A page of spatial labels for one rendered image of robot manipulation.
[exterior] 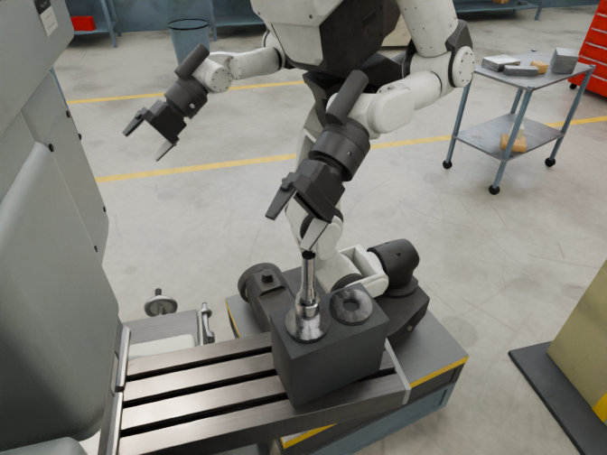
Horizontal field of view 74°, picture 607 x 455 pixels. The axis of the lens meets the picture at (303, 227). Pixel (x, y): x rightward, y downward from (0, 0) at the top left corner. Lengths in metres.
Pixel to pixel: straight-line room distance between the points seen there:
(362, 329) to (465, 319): 1.62
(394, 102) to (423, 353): 1.18
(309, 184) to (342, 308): 0.31
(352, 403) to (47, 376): 0.68
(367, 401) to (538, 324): 1.71
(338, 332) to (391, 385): 0.23
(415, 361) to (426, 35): 1.19
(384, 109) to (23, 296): 0.56
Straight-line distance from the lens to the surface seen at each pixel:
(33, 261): 0.39
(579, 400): 2.33
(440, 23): 0.88
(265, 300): 1.57
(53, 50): 0.55
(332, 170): 0.67
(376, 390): 0.99
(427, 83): 0.87
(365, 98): 0.73
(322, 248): 1.21
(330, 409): 0.96
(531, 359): 2.36
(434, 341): 1.76
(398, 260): 1.55
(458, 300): 2.50
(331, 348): 0.82
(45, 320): 0.40
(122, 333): 1.12
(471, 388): 2.18
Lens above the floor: 1.78
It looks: 39 degrees down
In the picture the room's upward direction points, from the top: straight up
